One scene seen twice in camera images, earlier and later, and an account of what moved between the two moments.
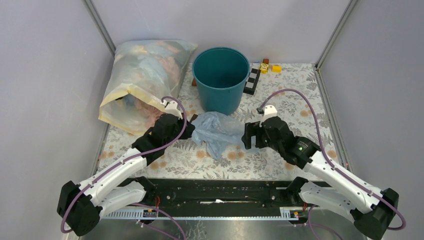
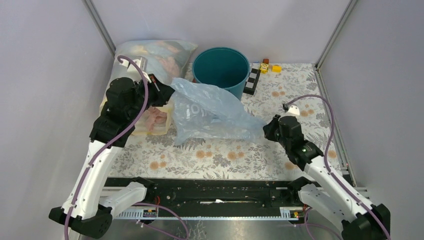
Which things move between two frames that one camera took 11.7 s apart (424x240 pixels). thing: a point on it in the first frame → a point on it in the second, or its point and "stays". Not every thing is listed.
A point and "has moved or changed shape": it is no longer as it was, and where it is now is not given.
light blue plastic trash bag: x=217 y=131 has moved or changed shape
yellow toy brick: x=276 y=69 stays
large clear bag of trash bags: x=143 y=74 stays
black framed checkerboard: x=250 y=85 stays
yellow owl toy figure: x=264 y=68 stays
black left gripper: x=190 y=128 → x=163 y=92
